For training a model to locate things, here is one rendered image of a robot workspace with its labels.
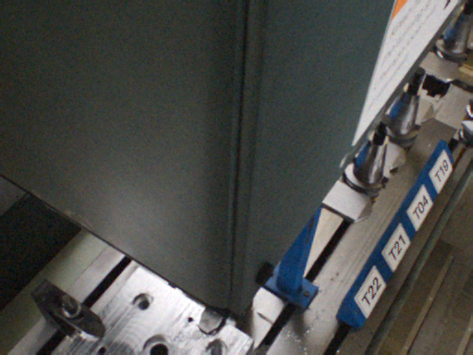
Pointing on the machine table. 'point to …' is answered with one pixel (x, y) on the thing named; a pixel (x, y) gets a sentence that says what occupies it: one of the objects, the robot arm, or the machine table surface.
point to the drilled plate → (123, 315)
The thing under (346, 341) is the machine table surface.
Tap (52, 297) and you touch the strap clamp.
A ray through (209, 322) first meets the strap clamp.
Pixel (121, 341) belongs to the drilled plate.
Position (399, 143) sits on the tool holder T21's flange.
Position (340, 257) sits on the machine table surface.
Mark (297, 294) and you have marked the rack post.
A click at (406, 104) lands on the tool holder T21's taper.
